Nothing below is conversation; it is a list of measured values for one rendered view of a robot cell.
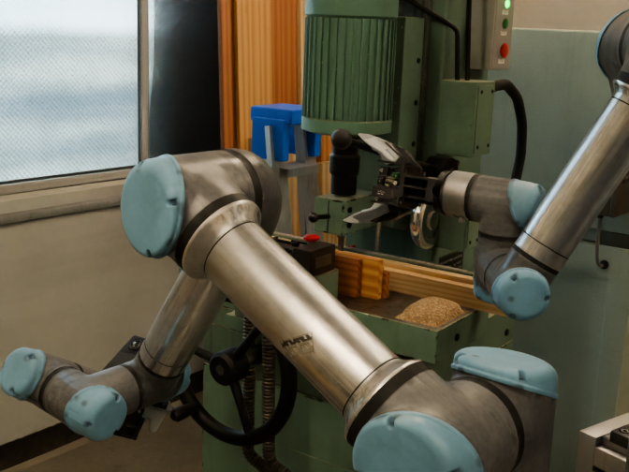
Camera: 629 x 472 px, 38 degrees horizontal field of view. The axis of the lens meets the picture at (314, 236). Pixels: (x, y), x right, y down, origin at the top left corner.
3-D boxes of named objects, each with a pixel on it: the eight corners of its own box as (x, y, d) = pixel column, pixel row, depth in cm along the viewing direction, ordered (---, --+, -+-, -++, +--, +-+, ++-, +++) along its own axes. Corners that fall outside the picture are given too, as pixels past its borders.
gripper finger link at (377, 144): (355, 118, 153) (387, 155, 149) (373, 123, 158) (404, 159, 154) (343, 131, 154) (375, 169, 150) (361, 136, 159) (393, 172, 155)
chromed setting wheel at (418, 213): (404, 253, 182) (408, 192, 179) (433, 243, 192) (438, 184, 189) (417, 256, 181) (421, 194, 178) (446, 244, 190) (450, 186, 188)
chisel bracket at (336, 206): (312, 238, 180) (314, 196, 178) (351, 227, 191) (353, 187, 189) (343, 244, 176) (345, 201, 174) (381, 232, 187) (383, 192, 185)
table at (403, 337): (143, 305, 181) (143, 276, 180) (241, 274, 205) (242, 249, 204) (409, 381, 147) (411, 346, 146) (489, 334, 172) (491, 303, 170)
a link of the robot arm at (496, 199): (527, 242, 136) (533, 185, 134) (460, 229, 142) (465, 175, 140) (547, 233, 142) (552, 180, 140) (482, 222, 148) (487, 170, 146)
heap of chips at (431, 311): (393, 317, 160) (394, 302, 160) (427, 302, 170) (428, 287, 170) (436, 328, 155) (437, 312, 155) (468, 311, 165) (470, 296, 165)
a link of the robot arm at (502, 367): (568, 462, 105) (580, 351, 102) (514, 507, 95) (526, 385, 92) (475, 431, 112) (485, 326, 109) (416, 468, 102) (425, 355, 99)
